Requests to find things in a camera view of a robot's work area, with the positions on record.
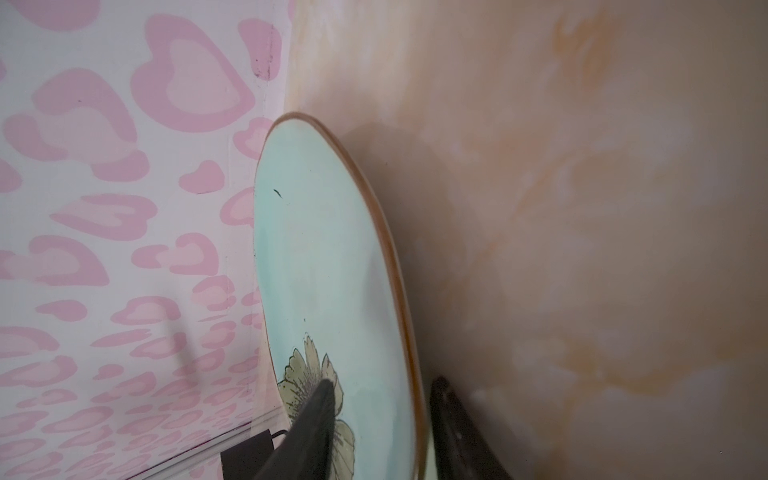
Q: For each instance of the pale blue flower plate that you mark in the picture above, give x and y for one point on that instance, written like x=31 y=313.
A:
x=334 y=301

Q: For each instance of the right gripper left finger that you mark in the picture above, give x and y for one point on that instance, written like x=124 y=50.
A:
x=306 y=451

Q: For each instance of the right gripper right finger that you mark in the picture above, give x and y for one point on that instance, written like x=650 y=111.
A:
x=461 y=452

